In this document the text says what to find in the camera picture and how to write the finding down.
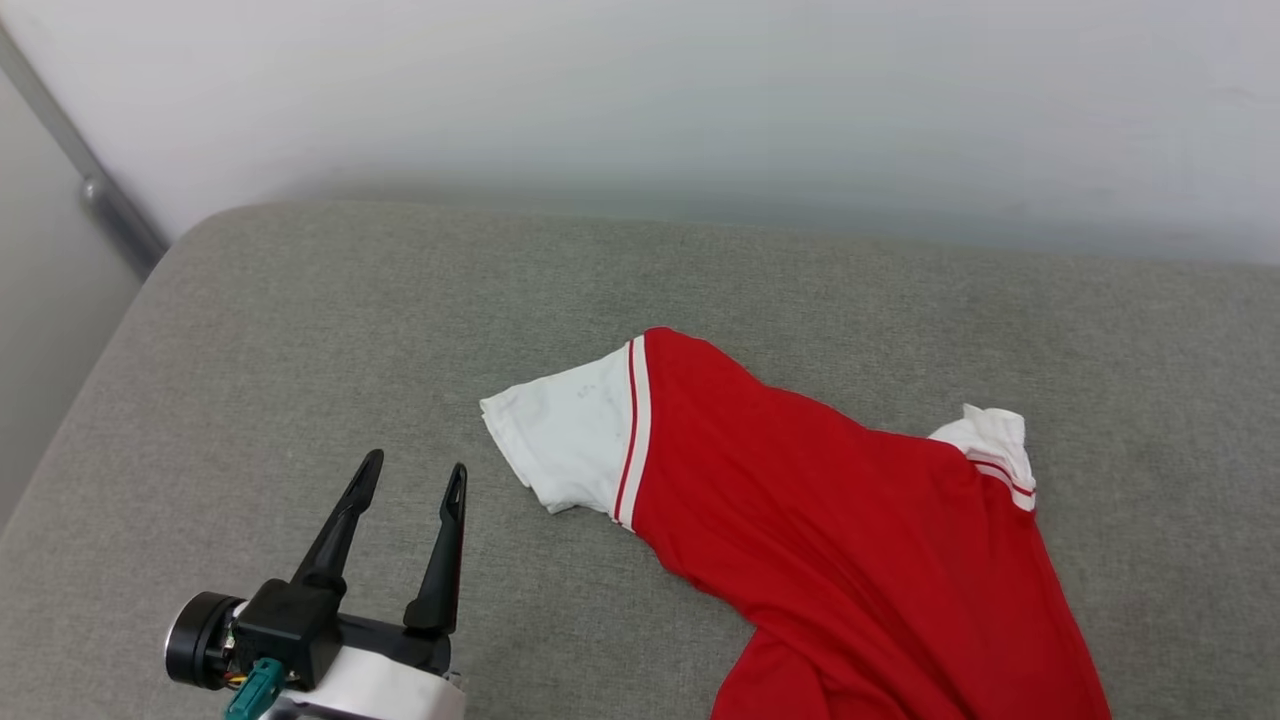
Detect red and white t-shirt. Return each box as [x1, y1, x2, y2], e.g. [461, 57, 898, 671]
[480, 326, 1113, 720]

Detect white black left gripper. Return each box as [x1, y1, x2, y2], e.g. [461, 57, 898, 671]
[165, 449, 469, 720]

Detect grey fabric sofa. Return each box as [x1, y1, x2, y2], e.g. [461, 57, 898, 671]
[0, 200, 1280, 720]

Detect grey metal wall rail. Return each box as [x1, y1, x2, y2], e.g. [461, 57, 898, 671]
[0, 18, 169, 281]

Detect teal left cable connector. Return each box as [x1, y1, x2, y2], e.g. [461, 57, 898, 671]
[225, 657, 286, 720]

